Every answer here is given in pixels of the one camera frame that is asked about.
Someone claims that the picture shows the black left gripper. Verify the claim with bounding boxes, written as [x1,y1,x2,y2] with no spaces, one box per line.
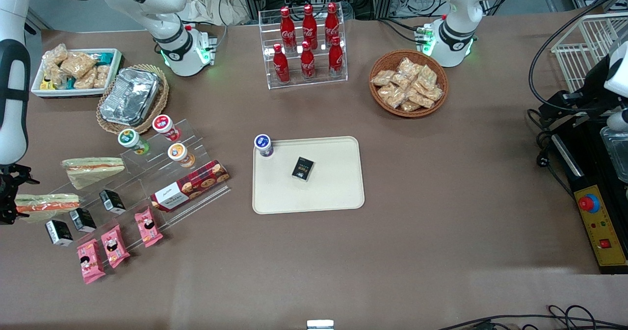
[538,87,621,126]

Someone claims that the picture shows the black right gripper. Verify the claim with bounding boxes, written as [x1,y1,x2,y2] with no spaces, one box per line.
[0,164,40,226]

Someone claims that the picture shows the triangle sandwich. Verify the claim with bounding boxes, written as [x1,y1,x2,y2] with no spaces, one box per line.
[14,193,81,223]
[60,157,126,190]

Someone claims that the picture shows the beige plastic tray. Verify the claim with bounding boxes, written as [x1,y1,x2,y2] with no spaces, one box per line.
[252,136,366,215]

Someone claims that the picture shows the small black box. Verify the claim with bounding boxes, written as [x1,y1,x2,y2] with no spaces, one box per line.
[45,220,74,247]
[99,189,127,216]
[291,156,315,182]
[69,207,97,233]

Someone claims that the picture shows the clear plastic container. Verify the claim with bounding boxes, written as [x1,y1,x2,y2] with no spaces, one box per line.
[600,126,628,184]

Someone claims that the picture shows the pink snack pack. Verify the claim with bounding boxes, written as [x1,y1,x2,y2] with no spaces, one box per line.
[77,238,106,285]
[101,224,131,269]
[134,206,164,248]

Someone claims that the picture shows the black machine with yellow panel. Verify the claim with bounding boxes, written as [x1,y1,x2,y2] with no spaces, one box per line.
[549,117,628,275]

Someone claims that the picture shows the green lid yogurt cup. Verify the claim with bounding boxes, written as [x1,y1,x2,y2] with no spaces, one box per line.
[117,128,150,155]

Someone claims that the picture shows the clear acrylic stepped stand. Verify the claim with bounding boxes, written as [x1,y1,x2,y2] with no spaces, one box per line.
[29,118,232,252]

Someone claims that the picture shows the aluminium foil container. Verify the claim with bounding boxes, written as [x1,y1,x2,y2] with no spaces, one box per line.
[100,67,163,127]

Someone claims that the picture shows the white rectangular bin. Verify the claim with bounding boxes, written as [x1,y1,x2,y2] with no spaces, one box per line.
[30,48,123,99]

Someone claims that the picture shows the red lid yogurt cup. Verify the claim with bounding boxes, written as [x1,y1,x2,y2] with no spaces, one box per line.
[152,114,182,142]

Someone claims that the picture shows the orange lid yogurt cup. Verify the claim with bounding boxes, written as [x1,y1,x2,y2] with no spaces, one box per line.
[167,143,196,169]

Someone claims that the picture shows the red plaid cookie box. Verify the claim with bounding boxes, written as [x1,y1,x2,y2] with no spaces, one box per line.
[150,160,231,212]

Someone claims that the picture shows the flat wicker basket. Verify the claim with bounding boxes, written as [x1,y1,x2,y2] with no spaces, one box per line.
[96,64,170,135]

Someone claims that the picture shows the round brown wicker bowl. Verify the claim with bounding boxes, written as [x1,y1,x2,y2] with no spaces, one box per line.
[368,50,449,119]

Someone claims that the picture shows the red cola bottle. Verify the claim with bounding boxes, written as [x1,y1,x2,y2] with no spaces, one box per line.
[272,43,290,84]
[300,40,316,81]
[328,36,344,77]
[302,4,318,49]
[324,2,340,47]
[280,6,297,51]

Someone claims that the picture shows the blue lid yogurt cup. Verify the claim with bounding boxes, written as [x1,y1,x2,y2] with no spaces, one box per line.
[254,134,275,158]

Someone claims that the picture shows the beige cloth bag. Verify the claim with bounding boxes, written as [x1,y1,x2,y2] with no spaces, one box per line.
[182,0,257,27]

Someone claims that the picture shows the clear acrylic bottle rack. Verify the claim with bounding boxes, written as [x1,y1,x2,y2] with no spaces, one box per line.
[258,7,348,91]

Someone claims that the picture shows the thick black cable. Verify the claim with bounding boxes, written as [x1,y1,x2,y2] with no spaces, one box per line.
[528,0,628,118]

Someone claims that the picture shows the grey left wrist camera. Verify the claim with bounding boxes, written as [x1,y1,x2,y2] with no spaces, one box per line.
[607,108,628,132]

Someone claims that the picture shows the white wire basket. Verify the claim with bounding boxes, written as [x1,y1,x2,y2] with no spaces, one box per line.
[551,13,628,93]

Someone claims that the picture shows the black cable with plug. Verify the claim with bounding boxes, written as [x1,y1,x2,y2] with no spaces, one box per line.
[527,108,576,199]

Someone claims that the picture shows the thin black cables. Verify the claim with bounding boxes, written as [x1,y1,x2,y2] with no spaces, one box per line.
[436,304,628,330]

